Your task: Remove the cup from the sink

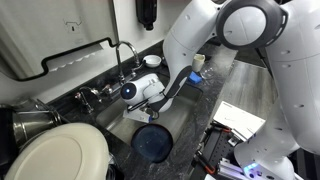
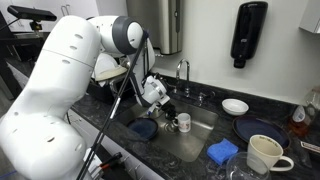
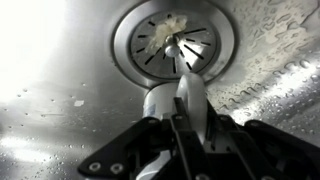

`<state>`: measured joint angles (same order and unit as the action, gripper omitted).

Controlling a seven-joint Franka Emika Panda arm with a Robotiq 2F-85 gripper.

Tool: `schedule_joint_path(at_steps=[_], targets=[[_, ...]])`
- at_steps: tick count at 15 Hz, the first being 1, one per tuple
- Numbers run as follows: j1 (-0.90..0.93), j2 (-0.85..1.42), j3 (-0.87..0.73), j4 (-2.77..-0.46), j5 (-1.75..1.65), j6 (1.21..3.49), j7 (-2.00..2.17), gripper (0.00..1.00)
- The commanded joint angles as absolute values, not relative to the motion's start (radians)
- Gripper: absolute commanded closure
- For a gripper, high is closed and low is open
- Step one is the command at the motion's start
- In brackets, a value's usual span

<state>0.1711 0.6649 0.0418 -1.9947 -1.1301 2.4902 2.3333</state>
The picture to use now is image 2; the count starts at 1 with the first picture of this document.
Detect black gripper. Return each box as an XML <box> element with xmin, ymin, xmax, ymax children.
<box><xmin>160</xmin><ymin>99</ymin><xmax>179</xmax><ymax>122</ymax></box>

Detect white printed cup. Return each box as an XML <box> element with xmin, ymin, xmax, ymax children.
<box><xmin>172</xmin><ymin>112</ymin><xmax>192</xmax><ymax>134</ymax></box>

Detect metal sink drain strainer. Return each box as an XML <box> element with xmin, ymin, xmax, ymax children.
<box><xmin>163</xmin><ymin>121</ymin><xmax>179</xmax><ymax>134</ymax></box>

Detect stainless steel sink basin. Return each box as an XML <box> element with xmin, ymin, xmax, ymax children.
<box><xmin>114</xmin><ymin>98</ymin><xmax>219</xmax><ymax>163</ymax></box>

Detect dark blue plate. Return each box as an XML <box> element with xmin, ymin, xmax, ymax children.
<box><xmin>232</xmin><ymin>115</ymin><xmax>291</xmax><ymax>150</ymax></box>
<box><xmin>126</xmin><ymin>117</ymin><xmax>160</xmax><ymax>141</ymax></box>

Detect chrome gooseneck faucet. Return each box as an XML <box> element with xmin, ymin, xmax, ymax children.
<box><xmin>171</xmin><ymin>58</ymin><xmax>216</xmax><ymax>105</ymax></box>

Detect blue sponge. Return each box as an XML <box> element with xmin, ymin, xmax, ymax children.
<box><xmin>206</xmin><ymin>138</ymin><xmax>240</xmax><ymax>167</ymax></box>

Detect white ceramic bowl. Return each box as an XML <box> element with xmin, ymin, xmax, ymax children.
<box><xmin>221</xmin><ymin>98</ymin><xmax>250</xmax><ymax>117</ymax></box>

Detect cream oval plate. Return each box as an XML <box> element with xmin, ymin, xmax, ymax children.
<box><xmin>94</xmin><ymin>65</ymin><xmax>128</xmax><ymax>83</ymax></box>

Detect black dish rack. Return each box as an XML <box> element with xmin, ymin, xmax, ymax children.
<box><xmin>86</xmin><ymin>74</ymin><xmax>134</xmax><ymax>106</ymax></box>

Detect white round plate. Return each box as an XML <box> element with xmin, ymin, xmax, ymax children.
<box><xmin>93</xmin><ymin>52</ymin><xmax>119</xmax><ymax>79</ymax></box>

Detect clear glass bowl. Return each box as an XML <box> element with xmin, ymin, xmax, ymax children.
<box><xmin>225</xmin><ymin>151</ymin><xmax>272</xmax><ymax>180</ymax></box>

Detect white base cabinet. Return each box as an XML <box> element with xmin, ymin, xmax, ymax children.
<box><xmin>66</xmin><ymin>109</ymin><xmax>158</xmax><ymax>180</ymax></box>

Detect steel paper towel dispenser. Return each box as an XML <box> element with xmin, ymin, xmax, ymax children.
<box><xmin>125</xmin><ymin>0</ymin><xmax>184</xmax><ymax>56</ymax></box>

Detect cream ceramic mug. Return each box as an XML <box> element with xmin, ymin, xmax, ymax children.
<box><xmin>246</xmin><ymin>134</ymin><xmax>295</xmax><ymax>175</ymax></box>

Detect clear dish soap bottle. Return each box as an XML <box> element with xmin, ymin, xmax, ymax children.
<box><xmin>288</xmin><ymin>87</ymin><xmax>320</xmax><ymax>138</ymax></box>

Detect white printed tag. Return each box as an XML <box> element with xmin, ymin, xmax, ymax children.
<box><xmin>299</xmin><ymin>140</ymin><xmax>320</xmax><ymax>155</ymax></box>

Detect white cupboard doors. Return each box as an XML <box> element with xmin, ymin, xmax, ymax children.
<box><xmin>0</xmin><ymin>0</ymin><xmax>101</xmax><ymax>33</ymax></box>

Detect black cable bundle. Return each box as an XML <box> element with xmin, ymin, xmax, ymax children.
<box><xmin>75</xmin><ymin>29</ymin><xmax>150</xmax><ymax>180</ymax></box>

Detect black wall soap dispenser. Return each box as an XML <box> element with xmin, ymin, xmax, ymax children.
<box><xmin>230</xmin><ymin>0</ymin><xmax>269</xmax><ymax>69</ymax></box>

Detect white wall cabinet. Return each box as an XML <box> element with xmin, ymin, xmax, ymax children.
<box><xmin>298</xmin><ymin>0</ymin><xmax>320</xmax><ymax>34</ymax></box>

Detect black depth camera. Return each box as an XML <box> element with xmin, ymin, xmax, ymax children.
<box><xmin>7</xmin><ymin>4</ymin><xmax>58</xmax><ymax>31</ymax></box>

